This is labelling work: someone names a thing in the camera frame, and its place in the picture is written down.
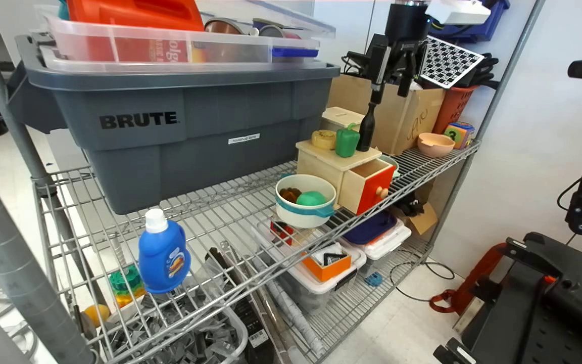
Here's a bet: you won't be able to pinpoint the metal wire shelf rack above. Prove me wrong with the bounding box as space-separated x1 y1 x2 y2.
0 0 547 364

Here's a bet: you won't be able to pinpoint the colourful toy block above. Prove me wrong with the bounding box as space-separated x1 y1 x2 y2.
445 125 470 150

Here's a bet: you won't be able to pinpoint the teal toy ball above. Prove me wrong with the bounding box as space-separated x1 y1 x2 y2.
297 190 328 206

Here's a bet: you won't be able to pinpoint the green toy stacking cups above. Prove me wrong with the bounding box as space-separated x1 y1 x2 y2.
109 266 146 307

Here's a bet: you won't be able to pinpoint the white wire basket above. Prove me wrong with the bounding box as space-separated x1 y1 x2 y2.
91 287 247 364

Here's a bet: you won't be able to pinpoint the brown toy food piece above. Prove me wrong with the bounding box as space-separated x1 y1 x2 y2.
279 189 301 203

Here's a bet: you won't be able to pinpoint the orange plastic container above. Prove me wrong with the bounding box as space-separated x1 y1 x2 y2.
67 0 203 31

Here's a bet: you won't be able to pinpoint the pink bowl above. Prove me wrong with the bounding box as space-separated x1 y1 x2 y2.
419 134 454 158

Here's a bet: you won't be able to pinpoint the white bowl teal rim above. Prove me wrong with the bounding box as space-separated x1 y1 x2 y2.
276 175 336 229

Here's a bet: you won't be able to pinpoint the black toy bottle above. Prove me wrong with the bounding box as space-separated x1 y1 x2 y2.
356 101 379 152

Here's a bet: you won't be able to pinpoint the clear bin with blue lid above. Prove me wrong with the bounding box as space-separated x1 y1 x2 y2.
342 213 412 262

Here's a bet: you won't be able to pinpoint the clear plastic lidded bin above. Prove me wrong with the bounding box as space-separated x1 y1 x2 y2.
38 19 321 76

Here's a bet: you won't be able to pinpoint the small wooden slot box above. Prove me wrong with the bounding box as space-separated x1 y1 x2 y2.
321 108 363 129

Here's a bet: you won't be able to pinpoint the black cable on floor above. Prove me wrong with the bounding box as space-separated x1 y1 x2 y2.
388 248 456 305

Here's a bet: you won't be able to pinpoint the clear bin with orange item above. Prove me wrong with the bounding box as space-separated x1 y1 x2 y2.
255 221 365 296

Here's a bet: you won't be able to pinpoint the black robot mobile base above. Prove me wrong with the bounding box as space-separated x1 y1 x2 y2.
429 233 582 364

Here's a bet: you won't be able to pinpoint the grey Brute storage tote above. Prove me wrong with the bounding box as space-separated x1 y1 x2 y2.
8 32 338 214

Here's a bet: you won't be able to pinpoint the terracotta plastic pot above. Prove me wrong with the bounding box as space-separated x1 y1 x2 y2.
433 87 474 134

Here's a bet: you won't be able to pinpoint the blue detergent bottle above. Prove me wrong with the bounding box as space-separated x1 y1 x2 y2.
137 206 192 296

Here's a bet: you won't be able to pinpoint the wooden box with red drawer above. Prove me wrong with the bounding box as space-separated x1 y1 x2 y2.
295 142 397 214

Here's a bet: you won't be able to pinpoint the green toy bell pepper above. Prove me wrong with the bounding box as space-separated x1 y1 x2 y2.
336 127 360 158

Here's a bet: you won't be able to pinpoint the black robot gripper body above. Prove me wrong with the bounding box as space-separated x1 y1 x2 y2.
385 0 429 60

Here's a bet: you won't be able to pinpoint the brown cardboard box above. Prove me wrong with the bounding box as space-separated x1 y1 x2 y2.
328 76 445 155

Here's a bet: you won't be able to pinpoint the white perforated grid panel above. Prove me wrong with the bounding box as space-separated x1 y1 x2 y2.
419 36 484 90

